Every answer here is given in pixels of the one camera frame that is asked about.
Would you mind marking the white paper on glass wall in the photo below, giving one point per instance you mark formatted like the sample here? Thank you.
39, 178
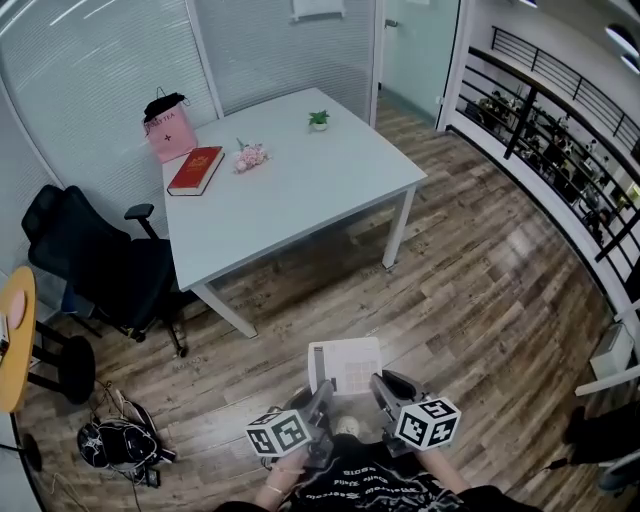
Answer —
317, 7

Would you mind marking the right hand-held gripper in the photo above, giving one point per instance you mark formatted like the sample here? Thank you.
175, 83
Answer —
425, 425

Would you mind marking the round yellow table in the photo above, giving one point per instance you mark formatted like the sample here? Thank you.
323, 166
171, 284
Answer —
22, 360

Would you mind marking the person's right forearm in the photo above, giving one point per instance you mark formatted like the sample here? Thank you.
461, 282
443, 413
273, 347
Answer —
445, 470

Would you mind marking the white table leg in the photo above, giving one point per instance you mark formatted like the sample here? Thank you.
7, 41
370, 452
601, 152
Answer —
225, 307
398, 230

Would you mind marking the white box appliance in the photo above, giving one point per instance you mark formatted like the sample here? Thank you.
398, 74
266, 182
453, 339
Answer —
611, 350

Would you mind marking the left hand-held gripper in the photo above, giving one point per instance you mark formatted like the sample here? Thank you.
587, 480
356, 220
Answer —
282, 432

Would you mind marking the person's left forearm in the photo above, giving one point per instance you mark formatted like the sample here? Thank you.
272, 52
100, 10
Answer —
277, 487

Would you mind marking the black stool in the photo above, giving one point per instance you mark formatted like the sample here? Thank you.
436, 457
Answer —
75, 367

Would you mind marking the small green potted plant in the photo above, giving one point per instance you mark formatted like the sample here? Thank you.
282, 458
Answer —
318, 120

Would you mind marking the pink flower bouquet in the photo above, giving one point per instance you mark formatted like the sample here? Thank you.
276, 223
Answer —
250, 157

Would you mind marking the glass door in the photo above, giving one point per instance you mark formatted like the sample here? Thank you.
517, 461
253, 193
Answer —
417, 55

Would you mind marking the pink paper bag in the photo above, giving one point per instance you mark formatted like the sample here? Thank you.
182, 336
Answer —
172, 140

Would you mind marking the black printed shirt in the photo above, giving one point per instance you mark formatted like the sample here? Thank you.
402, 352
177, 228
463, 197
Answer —
370, 480

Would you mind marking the pink round pad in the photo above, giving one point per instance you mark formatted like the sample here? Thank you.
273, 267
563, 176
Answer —
18, 307

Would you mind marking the black backpack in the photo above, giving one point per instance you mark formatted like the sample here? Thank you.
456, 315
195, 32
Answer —
122, 440

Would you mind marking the oval ceiling lamp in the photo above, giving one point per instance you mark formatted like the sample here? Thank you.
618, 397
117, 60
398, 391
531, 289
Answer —
619, 37

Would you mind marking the black metal railing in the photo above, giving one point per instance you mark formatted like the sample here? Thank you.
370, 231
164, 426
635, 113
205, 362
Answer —
520, 120

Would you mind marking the person's white shoe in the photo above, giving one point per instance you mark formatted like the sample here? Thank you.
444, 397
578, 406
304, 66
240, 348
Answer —
348, 425

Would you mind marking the red hardcover book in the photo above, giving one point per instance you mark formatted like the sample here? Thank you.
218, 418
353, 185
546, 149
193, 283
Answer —
196, 170

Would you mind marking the small black device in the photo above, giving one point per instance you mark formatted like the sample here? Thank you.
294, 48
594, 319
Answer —
152, 478

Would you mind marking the black office chair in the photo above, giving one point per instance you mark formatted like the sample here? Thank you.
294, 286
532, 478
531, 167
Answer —
100, 260

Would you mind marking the white calculator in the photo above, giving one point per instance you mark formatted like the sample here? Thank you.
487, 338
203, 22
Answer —
345, 362

